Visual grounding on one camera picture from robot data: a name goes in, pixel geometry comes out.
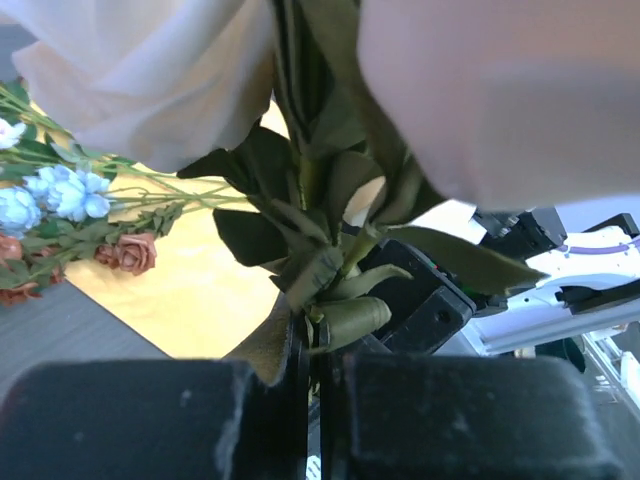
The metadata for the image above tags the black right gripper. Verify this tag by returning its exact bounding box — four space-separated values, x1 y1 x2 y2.
349 204 566 357

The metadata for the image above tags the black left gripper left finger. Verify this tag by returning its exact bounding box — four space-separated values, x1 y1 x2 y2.
1 360 306 479

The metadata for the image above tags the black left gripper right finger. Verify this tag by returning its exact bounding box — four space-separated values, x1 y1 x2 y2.
321 353 625 479

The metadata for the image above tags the orange yellow wrapping paper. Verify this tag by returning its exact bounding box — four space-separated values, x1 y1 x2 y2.
24 99 291 360

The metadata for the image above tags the peach rose flower stem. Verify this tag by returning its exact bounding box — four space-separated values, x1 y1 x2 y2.
1 1 639 384

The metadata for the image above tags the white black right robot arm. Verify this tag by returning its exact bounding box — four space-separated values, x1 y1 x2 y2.
363 201 639 356

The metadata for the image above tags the rust brown rose stem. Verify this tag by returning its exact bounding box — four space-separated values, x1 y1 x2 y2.
1 202 184 307

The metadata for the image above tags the blue flower stem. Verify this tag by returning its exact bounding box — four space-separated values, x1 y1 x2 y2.
1 79 244 237

